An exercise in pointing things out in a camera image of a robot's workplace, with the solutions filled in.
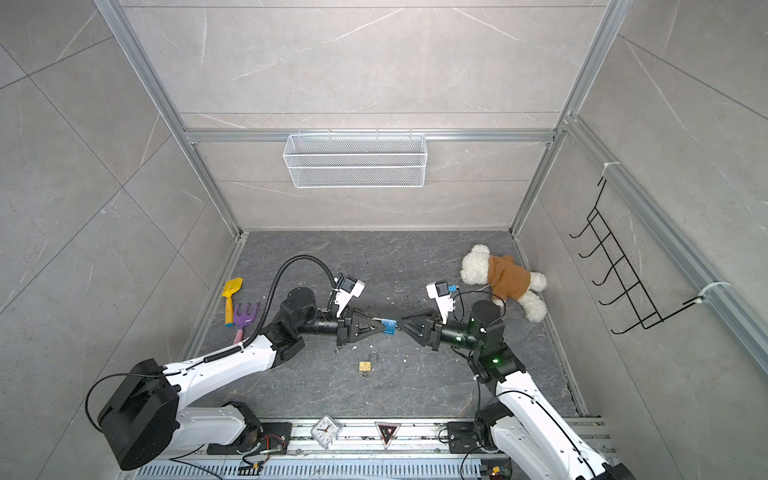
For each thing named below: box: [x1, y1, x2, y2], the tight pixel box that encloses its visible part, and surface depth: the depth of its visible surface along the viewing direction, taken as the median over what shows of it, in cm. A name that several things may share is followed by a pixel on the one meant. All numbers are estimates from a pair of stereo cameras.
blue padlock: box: [381, 318, 397, 335], surface depth 67 cm
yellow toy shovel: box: [222, 277, 244, 327], surface depth 99 cm
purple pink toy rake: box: [233, 302, 259, 344], surface depth 96 cm
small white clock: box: [310, 414, 341, 449], surface depth 75 cm
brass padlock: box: [358, 350, 378, 372], surface depth 87 cm
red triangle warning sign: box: [374, 422, 401, 450], surface depth 76 cm
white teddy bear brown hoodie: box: [460, 244, 548, 323], surface depth 100 cm
